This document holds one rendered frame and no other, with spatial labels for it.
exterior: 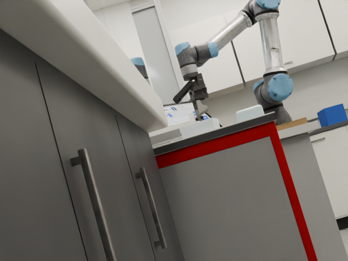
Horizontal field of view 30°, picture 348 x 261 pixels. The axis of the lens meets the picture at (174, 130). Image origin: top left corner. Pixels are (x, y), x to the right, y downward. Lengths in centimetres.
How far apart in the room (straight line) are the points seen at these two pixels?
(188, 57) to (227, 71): 334
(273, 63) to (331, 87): 361
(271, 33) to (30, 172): 241
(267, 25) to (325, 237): 102
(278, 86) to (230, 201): 95
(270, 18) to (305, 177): 76
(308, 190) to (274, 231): 92
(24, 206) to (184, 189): 152
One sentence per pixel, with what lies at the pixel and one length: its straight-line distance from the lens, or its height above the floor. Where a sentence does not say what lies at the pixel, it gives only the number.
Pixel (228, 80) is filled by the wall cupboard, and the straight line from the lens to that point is 627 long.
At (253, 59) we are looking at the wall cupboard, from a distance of 630.
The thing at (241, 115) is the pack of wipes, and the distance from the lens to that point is 226.
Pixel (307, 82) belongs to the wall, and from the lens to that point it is 663.
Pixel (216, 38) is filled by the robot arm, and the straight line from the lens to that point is 315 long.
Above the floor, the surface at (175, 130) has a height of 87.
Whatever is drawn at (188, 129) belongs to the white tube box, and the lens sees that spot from 231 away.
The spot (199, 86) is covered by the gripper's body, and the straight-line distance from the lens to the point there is 292.
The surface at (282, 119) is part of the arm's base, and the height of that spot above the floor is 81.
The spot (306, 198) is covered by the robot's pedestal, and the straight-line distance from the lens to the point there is 309.
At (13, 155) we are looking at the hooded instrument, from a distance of 73.
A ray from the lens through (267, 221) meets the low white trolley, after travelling 221.
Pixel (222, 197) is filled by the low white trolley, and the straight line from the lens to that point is 220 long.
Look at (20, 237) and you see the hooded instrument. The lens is 68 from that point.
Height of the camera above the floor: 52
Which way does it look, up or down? 7 degrees up
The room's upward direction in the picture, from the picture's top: 16 degrees counter-clockwise
